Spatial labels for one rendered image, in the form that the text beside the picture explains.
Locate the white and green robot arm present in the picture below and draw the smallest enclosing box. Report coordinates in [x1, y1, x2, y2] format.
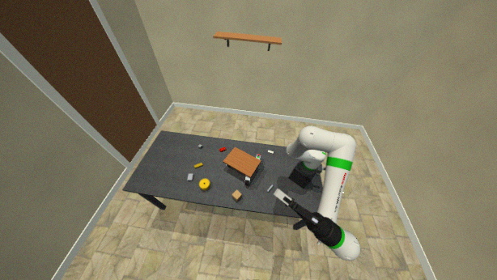
[287, 126, 360, 261]

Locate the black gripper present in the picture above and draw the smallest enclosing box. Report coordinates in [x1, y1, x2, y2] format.
[274, 189, 330, 237]

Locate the yellow cylinder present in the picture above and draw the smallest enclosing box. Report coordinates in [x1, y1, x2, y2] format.
[199, 179, 210, 190]

